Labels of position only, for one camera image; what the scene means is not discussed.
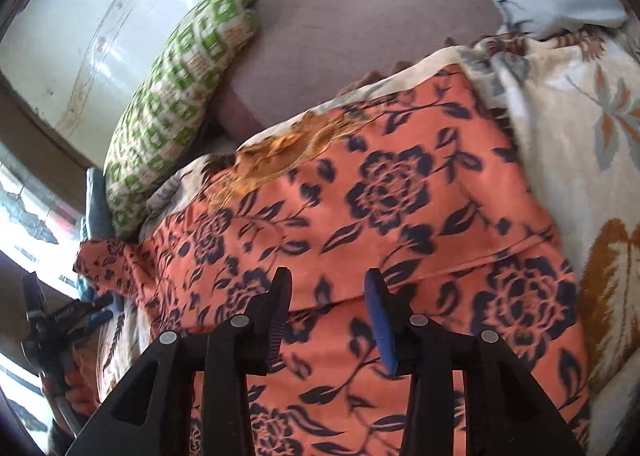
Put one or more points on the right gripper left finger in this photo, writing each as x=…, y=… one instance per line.
x=149, y=411

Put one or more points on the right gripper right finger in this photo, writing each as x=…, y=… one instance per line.
x=506, y=411

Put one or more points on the orange floral blouse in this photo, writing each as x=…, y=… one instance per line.
x=421, y=185

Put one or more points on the person left hand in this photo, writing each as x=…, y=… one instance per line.
x=80, y=396

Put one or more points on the blue folded cloth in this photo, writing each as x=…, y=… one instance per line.
x=96, y=223

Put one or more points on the green white patterned pillow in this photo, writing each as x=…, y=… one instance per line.
x=168, y=108

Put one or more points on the leaf pattern fleece blanket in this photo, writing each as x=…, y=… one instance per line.
x=570, y=108

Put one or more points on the mauve quilted bed sheet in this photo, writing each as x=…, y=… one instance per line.
x=306, y=51

